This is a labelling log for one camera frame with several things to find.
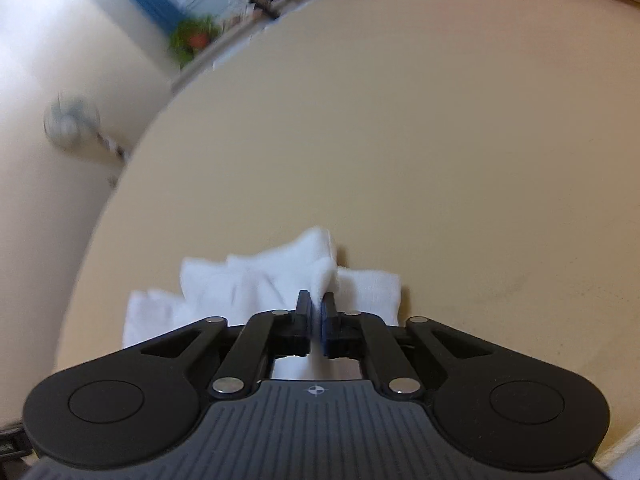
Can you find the white long-sleeved garment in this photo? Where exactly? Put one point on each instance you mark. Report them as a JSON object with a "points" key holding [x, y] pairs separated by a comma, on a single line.
{"points": [[250, 285]]}

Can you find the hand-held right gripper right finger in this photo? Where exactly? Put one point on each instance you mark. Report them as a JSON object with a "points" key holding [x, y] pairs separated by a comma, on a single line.
{"points": [[328, 313]]}

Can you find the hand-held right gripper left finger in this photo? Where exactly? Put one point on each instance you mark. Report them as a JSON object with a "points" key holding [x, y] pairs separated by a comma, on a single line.
{"points": [[303, 313]]}

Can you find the green potted plant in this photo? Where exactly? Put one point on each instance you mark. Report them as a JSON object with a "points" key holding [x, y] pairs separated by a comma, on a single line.
{"points": [[194, 39]]}

